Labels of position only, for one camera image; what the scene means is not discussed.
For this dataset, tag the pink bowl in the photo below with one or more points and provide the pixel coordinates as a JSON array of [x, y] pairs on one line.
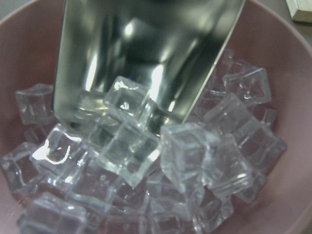
[[29, 41]]

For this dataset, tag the metal ice scoop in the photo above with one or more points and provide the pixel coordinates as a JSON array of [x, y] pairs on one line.
[[171, 46]]

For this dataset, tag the clear ice cubes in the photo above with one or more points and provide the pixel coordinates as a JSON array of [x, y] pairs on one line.
[[121, 175]]

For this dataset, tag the beige tray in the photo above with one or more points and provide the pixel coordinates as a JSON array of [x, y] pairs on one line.
[[300, 10]]

